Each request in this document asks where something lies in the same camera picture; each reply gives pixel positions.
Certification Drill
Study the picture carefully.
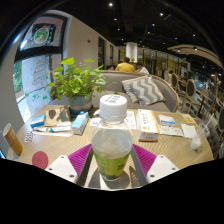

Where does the small white-blue flat box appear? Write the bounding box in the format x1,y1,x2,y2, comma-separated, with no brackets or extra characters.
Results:
157,114,177,127

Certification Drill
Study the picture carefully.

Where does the white ointment tube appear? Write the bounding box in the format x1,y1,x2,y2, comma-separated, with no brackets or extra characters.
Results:
33,124,73,134

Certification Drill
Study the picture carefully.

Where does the clear green-label water bottle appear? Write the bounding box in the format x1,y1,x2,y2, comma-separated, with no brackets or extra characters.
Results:
90,93,134,183

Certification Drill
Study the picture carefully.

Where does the group of dining chairs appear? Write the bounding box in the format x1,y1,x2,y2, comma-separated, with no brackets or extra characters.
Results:
163,68,224,116

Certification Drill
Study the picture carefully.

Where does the brown paper cup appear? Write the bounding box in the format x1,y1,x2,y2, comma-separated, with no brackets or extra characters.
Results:
2,122,24,157

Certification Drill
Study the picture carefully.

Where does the grey curved sofa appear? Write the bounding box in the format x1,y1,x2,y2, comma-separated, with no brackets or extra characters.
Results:
59,69,181,114

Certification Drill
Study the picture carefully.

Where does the small blue-white carton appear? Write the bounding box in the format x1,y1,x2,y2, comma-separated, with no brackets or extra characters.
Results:
71,110,90,136

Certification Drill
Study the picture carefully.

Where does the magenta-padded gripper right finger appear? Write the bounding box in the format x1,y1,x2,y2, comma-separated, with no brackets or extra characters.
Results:
129,143,181,187

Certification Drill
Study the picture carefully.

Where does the yellow card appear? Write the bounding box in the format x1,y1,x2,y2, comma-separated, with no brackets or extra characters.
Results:
181,113,196,124

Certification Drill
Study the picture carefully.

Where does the person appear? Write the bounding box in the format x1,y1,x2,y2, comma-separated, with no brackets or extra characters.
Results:
135,62,150,75
114,56,137,73

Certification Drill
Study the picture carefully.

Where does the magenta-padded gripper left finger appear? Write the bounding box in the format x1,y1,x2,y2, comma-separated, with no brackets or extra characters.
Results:
44,143,95,187

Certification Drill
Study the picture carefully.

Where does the grey tufted chair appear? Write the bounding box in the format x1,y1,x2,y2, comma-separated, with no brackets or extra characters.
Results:
196,116,224,159

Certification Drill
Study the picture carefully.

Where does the flat round red coaster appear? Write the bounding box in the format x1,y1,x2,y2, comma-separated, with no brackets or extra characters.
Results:
31,150,50,170

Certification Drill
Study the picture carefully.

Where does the white paper napkin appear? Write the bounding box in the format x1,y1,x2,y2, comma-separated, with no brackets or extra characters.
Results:
180,123,198,140

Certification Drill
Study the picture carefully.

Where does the window with festive stickers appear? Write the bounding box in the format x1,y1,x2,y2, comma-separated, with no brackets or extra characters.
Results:
13,14,69,123

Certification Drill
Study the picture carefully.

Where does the white orange medicine box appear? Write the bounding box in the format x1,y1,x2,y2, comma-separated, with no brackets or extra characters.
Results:
136,108,161,143

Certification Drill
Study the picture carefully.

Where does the green potted plant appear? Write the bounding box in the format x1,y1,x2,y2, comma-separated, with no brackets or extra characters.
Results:
46,56,108,118

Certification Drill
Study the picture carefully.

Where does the blister pill pack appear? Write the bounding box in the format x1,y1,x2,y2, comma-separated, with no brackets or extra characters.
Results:
23,129,34,144

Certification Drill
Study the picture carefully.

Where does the grey chevron cushion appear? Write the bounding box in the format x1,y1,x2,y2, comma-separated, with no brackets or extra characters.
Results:
120,75,167,107

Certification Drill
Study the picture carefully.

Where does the group of ceiling lights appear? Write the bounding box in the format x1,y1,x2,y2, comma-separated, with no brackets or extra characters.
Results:
106,1,201,53

